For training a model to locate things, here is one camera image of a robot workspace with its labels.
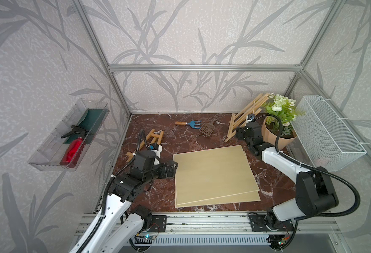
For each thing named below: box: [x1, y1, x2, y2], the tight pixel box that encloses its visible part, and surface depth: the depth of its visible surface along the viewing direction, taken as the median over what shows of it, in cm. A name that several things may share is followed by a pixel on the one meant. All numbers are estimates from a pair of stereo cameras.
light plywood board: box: [172, 144, 260, 206], surface depth 87 cm
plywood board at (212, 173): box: [172, 144, 260, 206], surface depth 88 cm
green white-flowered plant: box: [261, 92, 306, 137], surface depth 85 cm
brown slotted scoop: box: [198, 113, 219, 136], surface depth 114 cm
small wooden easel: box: [125, 128, 164, 163], surface depth 107 cm
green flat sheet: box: [63, 108, 110, 144], surface depth 70 cm
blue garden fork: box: [174, 120, 202, 129], surface depth 117 cm
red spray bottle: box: [59, 137, 86, 168], surface depth 59 cm
